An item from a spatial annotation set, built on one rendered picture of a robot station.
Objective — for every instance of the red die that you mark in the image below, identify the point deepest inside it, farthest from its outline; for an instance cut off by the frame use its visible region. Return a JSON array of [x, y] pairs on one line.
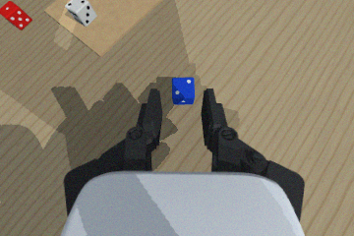
[[15, 15]]

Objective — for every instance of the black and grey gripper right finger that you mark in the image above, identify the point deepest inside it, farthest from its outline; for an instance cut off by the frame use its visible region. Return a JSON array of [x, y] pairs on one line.
[[230, 154]]

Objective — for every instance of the blue die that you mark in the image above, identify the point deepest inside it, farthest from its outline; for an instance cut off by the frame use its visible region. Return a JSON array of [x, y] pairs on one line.
[[183, 91]]

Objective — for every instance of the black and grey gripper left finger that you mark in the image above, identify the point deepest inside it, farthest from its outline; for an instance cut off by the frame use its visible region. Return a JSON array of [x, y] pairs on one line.
[[134, 151]]

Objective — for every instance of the white die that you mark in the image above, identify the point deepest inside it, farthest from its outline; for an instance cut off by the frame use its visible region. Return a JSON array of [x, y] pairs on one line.
[[82, 11]]

